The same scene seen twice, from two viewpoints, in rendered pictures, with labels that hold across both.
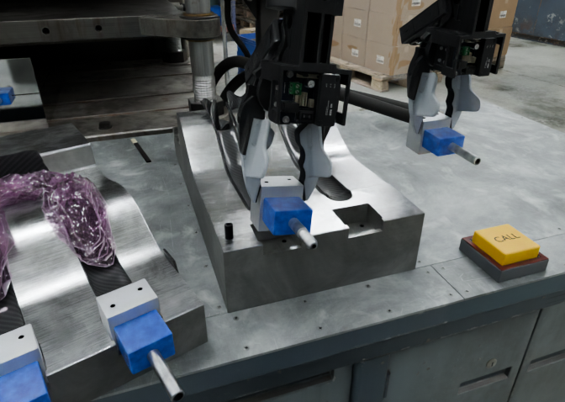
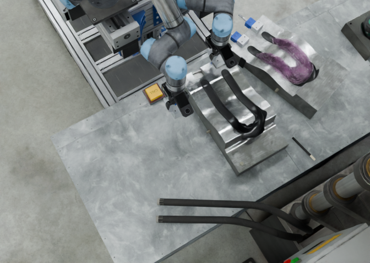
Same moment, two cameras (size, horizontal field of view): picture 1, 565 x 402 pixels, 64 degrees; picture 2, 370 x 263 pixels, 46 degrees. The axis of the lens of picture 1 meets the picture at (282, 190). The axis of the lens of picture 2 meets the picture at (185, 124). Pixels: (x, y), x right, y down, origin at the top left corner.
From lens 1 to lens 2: 2.04 m
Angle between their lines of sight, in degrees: 82
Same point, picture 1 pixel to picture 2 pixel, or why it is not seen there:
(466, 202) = (158, 127)
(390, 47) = not seen: outside the picture
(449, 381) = not seen: hidden behind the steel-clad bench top
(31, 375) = (250, 24)
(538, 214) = (134, 122)
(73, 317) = (254, 40)
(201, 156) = (255, 96)
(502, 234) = (154, 93)
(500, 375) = not seen: hidden behind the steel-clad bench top
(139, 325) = (238, 37)
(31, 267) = (272, 47)
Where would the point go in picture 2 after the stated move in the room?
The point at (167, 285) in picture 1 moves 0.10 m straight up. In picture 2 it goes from (239, 51) to (243, 40)
